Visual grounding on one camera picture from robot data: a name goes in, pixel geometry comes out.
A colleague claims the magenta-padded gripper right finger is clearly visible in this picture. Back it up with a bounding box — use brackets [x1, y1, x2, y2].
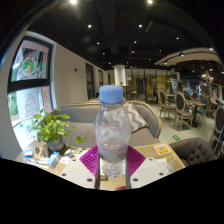
[124, 144, 168, 190]

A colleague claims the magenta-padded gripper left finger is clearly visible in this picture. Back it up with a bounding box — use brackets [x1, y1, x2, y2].
[59, 144, 102, 190]

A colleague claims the clear blue-capped water bottle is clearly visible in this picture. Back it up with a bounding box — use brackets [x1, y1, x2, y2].
[94, 84, 132, 178]

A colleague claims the yellow square table sticker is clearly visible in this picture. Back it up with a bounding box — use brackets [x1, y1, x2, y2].
[153, 143, 173, 156]

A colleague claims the small light blue box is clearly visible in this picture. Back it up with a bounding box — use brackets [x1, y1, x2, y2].
[47, 150, 62, 169]

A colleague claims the grey white chevron cushion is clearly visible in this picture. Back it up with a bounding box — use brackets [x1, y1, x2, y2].
[123, 101, 149, 133]

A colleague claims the grey curved sofa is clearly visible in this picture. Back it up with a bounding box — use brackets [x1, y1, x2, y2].
[49, 99, 163, 149]

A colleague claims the brown printed card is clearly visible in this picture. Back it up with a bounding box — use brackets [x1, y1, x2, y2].
[32, 145, 50, 160]

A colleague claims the green potted plant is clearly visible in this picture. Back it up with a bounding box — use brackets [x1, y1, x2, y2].
[19, 107, 84, 154]

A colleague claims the dark grey tufted armchair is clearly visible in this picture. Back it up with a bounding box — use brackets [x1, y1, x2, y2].
[168, 137, 217, 167]

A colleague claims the white round pillar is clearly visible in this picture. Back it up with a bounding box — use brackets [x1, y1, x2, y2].
[113, 64, 127, 87]

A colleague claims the window with festive stickers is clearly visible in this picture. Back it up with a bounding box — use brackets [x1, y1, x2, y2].
[7, 35, 54, 134]

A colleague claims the group of ceiling lights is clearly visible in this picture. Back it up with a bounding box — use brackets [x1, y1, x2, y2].
[68, 0, 218, 56]

